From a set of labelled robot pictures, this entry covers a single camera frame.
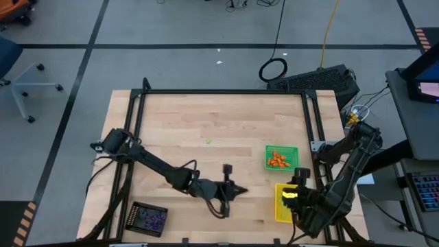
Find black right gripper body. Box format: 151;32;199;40
281;167;322;216

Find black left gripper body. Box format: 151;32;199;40
203;163;238;219

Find yellow plastic basket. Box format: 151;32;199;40
274;183;299;224

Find green plastic basket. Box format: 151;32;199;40
264;145;300;172

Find black plastic basket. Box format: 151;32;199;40
125;200;169;237

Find black desk beam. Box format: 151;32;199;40
361;139;416;178

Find black computer case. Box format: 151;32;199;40
266;64;361;110

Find backlit keyboard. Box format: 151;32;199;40
406;171;439;213

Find grey desk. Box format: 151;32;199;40
384;67;439;162

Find black monitor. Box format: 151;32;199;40
400;41;439;105

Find white office chair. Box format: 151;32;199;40
0;34;64;124

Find orange chair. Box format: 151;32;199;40
0;0;38;27

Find white cable loop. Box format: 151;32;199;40
344;104;371;124

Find black coiled floor cable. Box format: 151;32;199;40
258;0;289;84

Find yellow floor cable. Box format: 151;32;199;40
319;0;341;69

